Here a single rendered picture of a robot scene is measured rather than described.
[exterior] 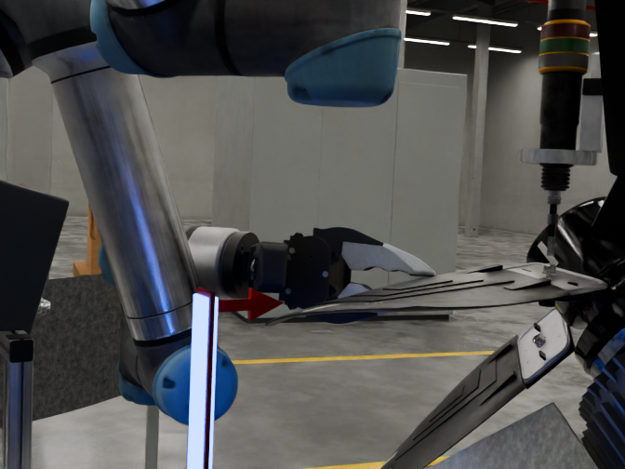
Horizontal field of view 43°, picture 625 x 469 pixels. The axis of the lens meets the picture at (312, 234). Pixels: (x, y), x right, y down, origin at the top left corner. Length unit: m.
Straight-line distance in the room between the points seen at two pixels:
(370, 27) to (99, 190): 0.30
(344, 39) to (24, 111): 4.31
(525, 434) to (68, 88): 0.50
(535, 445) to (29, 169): 4.23
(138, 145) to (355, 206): 6.33
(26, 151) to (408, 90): 3.66
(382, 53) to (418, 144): 6.74
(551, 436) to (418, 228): 6.57
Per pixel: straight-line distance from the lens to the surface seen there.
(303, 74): 0.53
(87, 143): 0.72
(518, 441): 0.75
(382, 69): 0.53
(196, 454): 0.59
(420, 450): 0.90
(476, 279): 0.72
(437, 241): 7.39
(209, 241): 0.83
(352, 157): 6.99
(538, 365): 0.85
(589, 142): 0.76
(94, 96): 0.71
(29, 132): 4.79
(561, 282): 0.76
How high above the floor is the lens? 1.28
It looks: 4 degrees down
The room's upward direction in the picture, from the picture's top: 3 degrees clockwise
